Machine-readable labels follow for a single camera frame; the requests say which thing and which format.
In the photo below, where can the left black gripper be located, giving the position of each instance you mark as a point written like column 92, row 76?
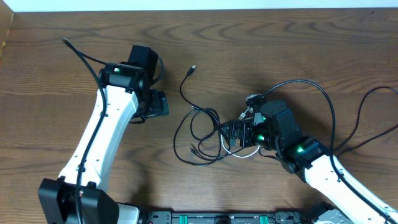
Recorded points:
column 160, row 104

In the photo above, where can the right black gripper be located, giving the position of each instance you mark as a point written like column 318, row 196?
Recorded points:
column 245, row 126

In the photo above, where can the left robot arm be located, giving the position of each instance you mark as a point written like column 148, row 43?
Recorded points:
column 125, row 96

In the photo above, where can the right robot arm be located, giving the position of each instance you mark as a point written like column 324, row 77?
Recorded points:
column 274, row 127

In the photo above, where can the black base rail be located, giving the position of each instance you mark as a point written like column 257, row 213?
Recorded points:
column 321, row 213

